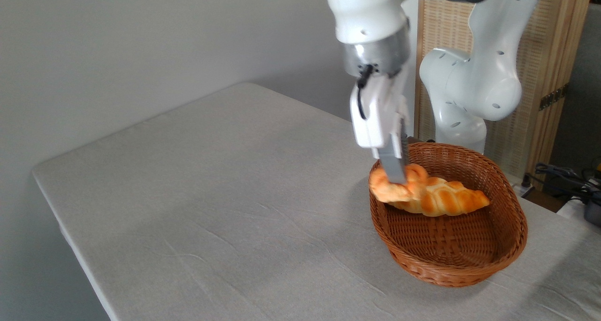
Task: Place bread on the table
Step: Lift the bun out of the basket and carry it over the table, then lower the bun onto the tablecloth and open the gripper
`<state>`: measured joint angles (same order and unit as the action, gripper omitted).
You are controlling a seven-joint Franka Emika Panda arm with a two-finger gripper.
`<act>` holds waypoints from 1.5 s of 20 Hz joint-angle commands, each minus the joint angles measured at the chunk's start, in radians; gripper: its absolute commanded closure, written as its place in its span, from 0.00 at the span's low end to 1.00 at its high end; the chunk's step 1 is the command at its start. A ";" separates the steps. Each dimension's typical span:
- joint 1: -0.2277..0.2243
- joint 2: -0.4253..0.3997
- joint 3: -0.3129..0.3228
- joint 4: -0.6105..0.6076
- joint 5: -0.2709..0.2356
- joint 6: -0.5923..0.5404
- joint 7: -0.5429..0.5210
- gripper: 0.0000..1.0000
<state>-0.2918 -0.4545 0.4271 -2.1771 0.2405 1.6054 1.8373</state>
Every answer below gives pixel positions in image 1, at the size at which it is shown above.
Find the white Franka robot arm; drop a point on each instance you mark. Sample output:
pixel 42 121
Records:
pixel 483 86

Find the grey tablecloth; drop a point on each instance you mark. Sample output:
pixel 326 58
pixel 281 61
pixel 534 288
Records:
pixel 211 227

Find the round knotted bread bun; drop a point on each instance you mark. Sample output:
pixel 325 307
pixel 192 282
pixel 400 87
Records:
pixel 382 190

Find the dark brown wooden furniture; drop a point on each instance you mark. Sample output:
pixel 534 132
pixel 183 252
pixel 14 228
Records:
pixel 415 140

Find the dark metal screen hinge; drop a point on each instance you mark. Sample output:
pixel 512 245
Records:
pixel 554 97

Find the long braided bread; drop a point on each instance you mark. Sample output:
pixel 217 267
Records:
pixel 450 199

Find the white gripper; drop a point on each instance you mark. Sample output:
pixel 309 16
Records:
pixel 375 114

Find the white power strip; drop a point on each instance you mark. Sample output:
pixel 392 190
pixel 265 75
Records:
pixel 522 189

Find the brown wicker basket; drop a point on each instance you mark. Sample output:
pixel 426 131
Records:
pixel 469 267

